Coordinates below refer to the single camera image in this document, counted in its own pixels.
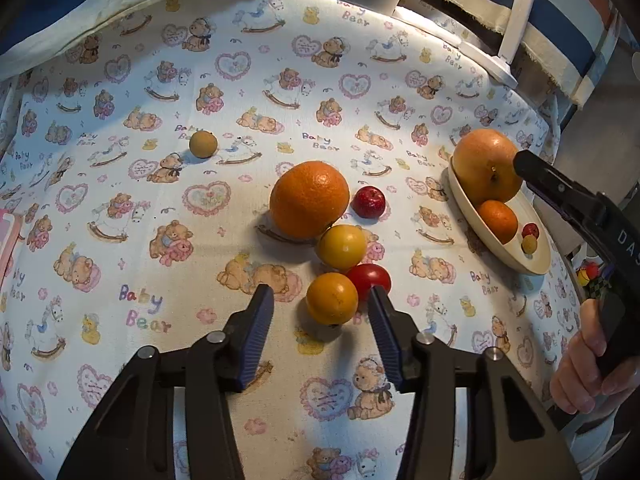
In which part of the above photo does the person's right hand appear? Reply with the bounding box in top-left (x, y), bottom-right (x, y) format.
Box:
top-left (550, 299), bottom-right (639, 420)

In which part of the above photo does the large yellow grapefruit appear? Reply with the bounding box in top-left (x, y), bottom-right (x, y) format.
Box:
top-left (451, 129), bottom-right (523, 205)

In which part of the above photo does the small green-brown fruit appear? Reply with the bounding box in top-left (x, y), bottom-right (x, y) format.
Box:
top-left (521, 234), bottom-right (538, 256)

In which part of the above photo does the baby bear print tablecloth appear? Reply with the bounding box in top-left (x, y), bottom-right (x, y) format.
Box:
top-left (1, 0), bottom-right (576, 479)

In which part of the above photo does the red yellow toy figure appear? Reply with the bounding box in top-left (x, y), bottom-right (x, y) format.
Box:
top-left (576, 261), bottom-right (600, 287)

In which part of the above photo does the dark red textured fruit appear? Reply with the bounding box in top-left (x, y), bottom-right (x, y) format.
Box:
top-left (522, 222), bottom-right (540, 240)

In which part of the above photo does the wooden round board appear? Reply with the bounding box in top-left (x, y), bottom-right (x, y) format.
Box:
top-left (554, 41), bottom-right (639, 203)

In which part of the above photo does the cream round plate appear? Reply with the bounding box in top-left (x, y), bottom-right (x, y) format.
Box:
top-left (448, 166), bottom-right (551, 275)

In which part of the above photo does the red small fruit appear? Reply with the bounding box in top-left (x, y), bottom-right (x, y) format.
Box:
top-left (352, 185), bottom-right (386, 219)

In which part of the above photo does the yellow cherry tomato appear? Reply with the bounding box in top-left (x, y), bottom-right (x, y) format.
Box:
top-left (316, 224), bottom-right (368, 272)
top-left (306, 273), bottom-right (359, 326)

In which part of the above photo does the small tan round fruit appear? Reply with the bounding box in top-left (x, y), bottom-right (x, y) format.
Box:
top-left (189, 130), bottom-right (218, 159)

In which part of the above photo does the orange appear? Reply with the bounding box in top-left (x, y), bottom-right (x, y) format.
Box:
top-left (269, 160), bottom-right (349, 240)
top-left (477, 200), bottom-right (518, 245)

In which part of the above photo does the white LED desk lamp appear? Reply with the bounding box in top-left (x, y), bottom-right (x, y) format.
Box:
top-left (394, 0), bottom-right (534, 89)

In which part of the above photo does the pink plastic tray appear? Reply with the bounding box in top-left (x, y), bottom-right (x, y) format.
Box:
top-left (0, 209), bottom-right (23, 285)

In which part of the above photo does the red cherry tomato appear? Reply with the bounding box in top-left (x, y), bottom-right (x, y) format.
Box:
top-left (346, 263), bottom-right (392, 302)

